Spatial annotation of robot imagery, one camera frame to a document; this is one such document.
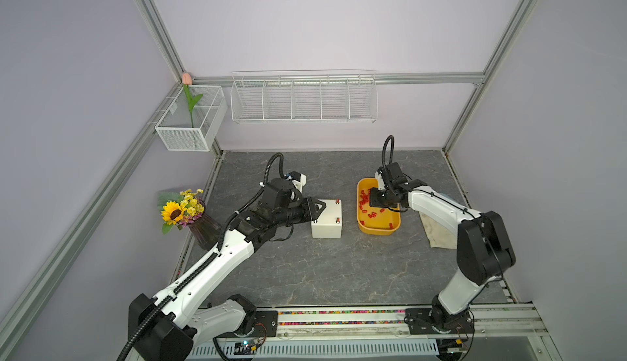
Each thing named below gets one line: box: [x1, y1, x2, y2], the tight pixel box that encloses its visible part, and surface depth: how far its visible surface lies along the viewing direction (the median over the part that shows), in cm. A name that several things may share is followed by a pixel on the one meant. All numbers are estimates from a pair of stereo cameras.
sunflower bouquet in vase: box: [156, 188, 222, 251], surface depth 74 cm
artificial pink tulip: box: [182, 71, 204, 129], surface depth 91 cm
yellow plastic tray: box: [355, 178, 401, 236], surface depth 98 cm
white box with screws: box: [311, 198, 343, 240], surface depth 88 cm
